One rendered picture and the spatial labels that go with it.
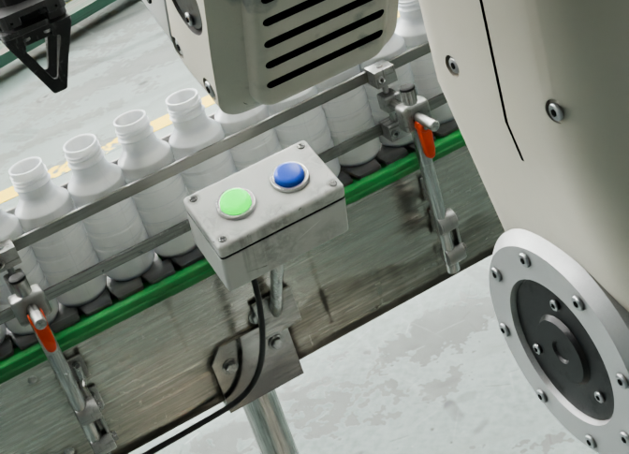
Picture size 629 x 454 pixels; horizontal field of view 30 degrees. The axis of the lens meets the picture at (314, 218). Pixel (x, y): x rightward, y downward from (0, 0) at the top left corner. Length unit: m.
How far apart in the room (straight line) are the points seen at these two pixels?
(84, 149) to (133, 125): 0.06
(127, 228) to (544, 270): 0.66
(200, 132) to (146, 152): 0.06
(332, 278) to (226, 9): 0.93
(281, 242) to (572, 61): 0.63
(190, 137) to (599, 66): 0.76
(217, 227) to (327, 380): 1.59
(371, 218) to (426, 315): 1.44
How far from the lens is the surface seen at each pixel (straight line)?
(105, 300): 1.29
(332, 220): 1.16
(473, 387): 2.56
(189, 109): 1.25
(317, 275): 1.35
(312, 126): 1.30
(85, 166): 1.23
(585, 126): 0.58
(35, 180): 1.23
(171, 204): 1.28
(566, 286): 0.68
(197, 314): 1.31
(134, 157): 1.26
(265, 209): 1.13
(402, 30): 1.36
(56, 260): 1.26
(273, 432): 1.47
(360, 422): 2.55
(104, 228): 1.26
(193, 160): 1.25
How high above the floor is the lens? 1.65
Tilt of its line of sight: 30 degrees down
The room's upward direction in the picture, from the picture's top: 18 degrees counter-clockwise
